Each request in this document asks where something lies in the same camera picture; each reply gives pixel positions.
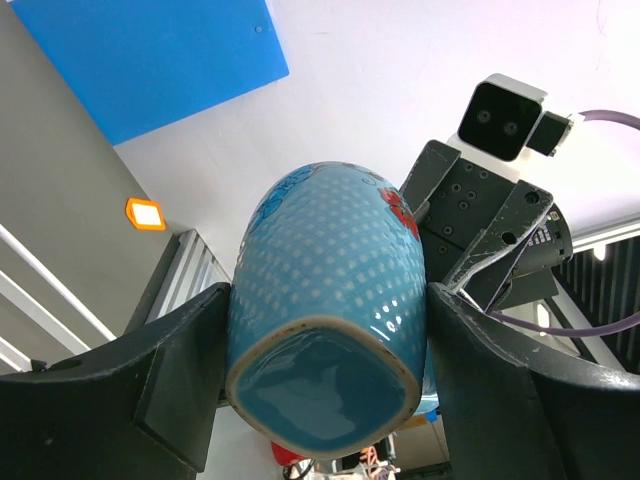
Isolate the blue folder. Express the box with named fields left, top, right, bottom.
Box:
left=9, top=0, right=289, bottom=145

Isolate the aluminium frame rail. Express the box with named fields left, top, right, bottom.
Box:
left=1, top=226, right=229, bottom=374

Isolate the light blue mug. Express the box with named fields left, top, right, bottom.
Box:
left=225, top=162, right=428, bottom=459

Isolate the orange key tag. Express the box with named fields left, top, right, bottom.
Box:
left=125, top=198, right=166, bottom=231

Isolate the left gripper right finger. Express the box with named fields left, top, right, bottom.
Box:
left=426, top=283, right=639, bottom=479

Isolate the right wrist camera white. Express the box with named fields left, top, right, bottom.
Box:
left=446, top=73, right=585, bottom=183

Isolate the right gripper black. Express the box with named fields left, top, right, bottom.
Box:
left=401, top=140, right=574, bottom=310

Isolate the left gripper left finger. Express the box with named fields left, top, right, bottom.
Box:
left=1, top=283, right=230, bottom=479

